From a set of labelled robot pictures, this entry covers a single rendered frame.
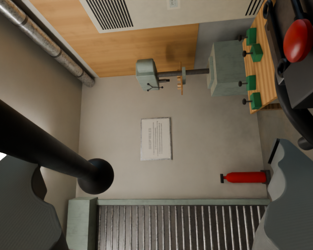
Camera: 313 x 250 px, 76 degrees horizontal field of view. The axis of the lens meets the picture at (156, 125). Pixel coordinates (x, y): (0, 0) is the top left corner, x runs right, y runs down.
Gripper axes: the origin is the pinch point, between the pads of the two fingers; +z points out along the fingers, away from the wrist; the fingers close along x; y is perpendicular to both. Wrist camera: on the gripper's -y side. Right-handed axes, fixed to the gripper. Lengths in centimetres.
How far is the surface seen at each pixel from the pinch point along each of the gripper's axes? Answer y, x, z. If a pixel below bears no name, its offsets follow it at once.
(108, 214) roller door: 248, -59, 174
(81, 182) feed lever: 7.6, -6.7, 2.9
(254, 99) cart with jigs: 48, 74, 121
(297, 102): 0.4, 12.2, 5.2
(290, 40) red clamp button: -4.5, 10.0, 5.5
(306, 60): -3.1, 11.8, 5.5
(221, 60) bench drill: 39, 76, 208
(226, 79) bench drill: 55, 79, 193
